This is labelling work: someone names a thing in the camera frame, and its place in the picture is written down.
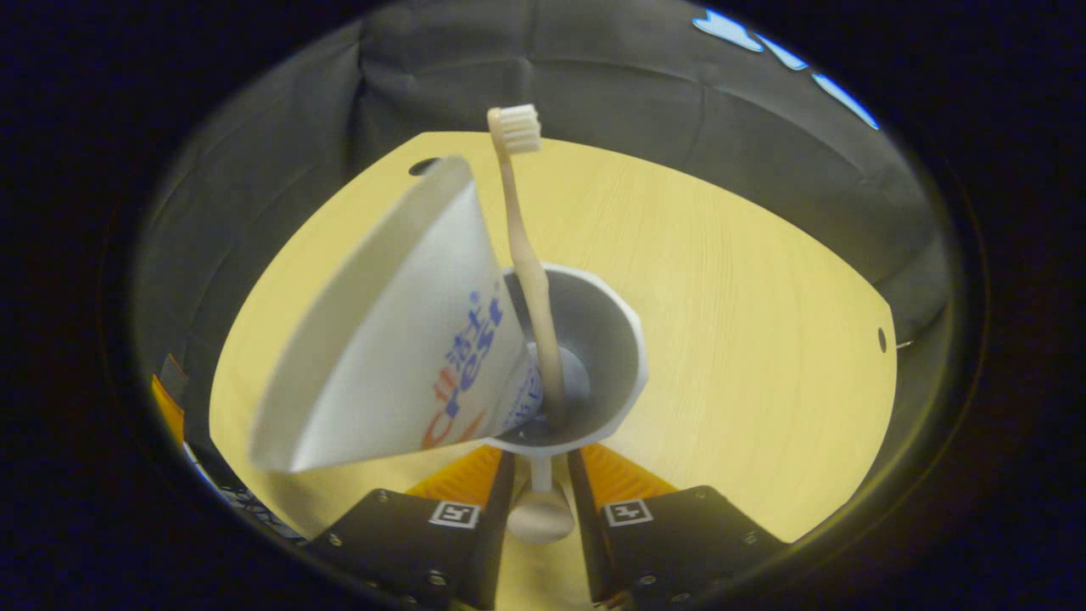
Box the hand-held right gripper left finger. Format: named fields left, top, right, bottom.
left=305, top=447, right=516, bottom=610

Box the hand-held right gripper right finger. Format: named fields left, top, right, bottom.
left=567, top=446, right=786, bottom=608

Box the white cup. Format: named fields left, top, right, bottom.
left=484, top=263, right=650, bottom=544

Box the white toothpaste tube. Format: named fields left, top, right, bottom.
left=248, top=155, right=544, bottom=474

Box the beige toothbrush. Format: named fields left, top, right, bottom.
left=487, top=104, right=568, bottom=417

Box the black backdrop cloth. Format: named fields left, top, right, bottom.
left=132, top=0, right=955, bottom=476

